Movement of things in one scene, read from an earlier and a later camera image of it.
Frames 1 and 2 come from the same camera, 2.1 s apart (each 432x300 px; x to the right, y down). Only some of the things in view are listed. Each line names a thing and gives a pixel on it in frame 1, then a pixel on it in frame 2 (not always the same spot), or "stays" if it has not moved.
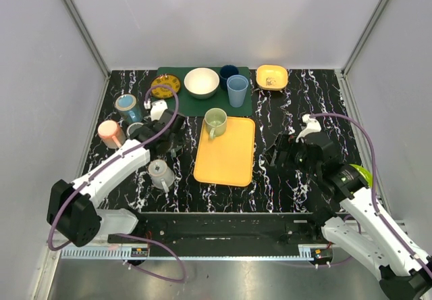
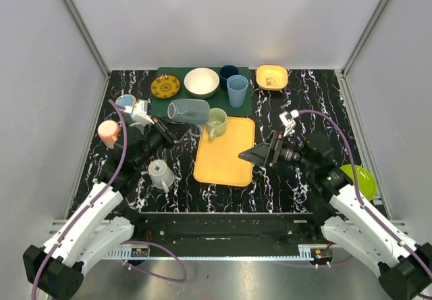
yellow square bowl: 272,77 stays
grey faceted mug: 175,150 to 189,111
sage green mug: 215,120 stays
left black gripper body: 173,132 stays
